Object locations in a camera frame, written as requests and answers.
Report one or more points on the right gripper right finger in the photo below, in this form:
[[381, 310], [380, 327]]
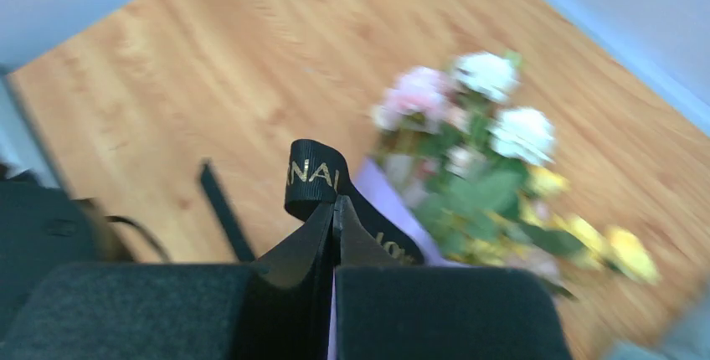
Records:
[[385, 310]]

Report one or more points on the white fake rose stem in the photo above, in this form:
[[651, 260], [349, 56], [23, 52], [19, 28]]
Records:
[[510, 137]]

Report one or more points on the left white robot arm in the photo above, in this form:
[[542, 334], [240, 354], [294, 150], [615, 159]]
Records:
[[43, 228]]

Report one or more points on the yellow fake flower stem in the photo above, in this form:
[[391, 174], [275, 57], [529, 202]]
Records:
[[532, 237]]

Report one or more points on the pink wrapping paper sheet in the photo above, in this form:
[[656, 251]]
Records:
[[375, 187]]

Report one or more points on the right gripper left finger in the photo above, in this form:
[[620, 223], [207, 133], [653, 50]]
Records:
[[274, 308]]

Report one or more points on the pink fake flower stem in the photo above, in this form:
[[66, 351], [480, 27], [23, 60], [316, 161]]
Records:
[[422, 115]]

